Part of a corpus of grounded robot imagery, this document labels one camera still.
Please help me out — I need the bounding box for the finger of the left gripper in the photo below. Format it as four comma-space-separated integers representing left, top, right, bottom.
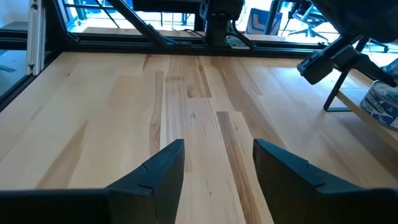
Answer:
351, 52, 398, 88

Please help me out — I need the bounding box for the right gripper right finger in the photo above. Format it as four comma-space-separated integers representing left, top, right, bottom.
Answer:
253, 139, 398, 224

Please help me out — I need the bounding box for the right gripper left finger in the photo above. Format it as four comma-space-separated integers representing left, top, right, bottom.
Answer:
0, 139, 186, 224

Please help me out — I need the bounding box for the silver-lid tuna can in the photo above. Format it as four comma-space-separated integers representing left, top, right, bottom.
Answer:
360, 79, 398, 131

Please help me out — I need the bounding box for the wooden shelf with black legs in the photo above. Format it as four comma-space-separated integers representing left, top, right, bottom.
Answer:
323, 70, 398, 153

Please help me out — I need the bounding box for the black office chair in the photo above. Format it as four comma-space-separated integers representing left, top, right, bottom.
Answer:
287, 2, 330, 42
368, 37, 390, 54

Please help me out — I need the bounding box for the blue sign with white chevron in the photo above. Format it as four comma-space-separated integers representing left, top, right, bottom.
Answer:
245, 7, 284, 35

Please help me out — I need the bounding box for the silver aluminium upright profile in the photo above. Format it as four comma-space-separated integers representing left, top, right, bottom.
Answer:
26, 0, 47, 76

